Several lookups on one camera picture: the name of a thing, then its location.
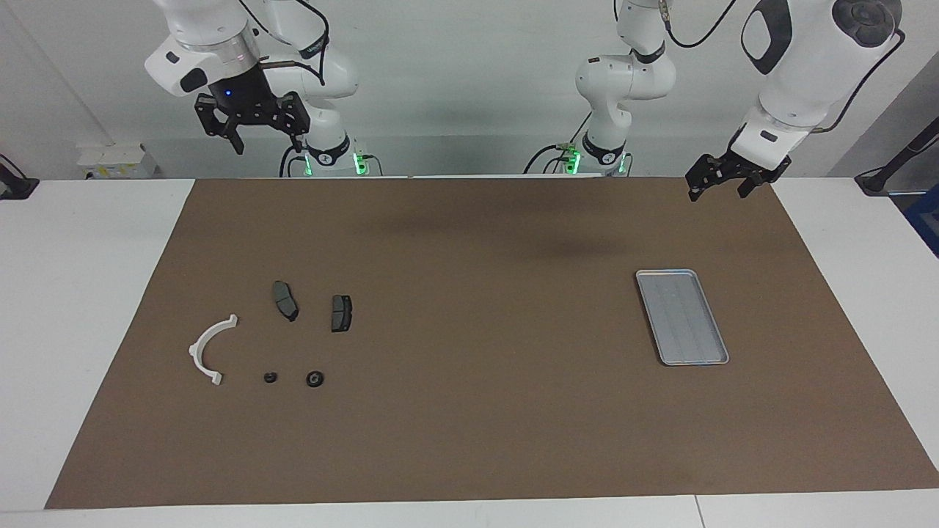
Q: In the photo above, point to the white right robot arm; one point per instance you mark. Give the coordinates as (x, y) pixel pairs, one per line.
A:
(205, 29)

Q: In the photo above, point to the white wall power box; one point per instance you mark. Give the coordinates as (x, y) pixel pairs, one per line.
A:
(117, 161)

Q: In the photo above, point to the silver metal tray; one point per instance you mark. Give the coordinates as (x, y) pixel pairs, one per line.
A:
(682, 319)

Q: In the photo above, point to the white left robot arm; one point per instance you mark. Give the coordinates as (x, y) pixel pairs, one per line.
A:
(807, 66)

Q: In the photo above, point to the long grey brake pad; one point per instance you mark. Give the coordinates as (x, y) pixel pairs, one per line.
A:
(285, 301)

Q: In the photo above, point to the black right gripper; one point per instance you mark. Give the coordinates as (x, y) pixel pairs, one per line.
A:
(249, 106)

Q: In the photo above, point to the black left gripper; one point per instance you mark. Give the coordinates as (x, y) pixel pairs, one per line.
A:
(748, 167)

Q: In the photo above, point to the brown table mat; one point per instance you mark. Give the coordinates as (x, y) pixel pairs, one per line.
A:
(455, 425)

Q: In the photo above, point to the large black bearing gear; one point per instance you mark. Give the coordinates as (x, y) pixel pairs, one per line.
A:
(315, 378)

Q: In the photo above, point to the black clamp mount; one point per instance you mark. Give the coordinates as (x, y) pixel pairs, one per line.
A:
(18, 187)

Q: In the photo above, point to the rectangular grey brake pad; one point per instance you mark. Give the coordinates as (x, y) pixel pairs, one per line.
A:
(342, 314)

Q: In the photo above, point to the blue crate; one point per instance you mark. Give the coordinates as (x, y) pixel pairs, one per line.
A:
(926, 220)

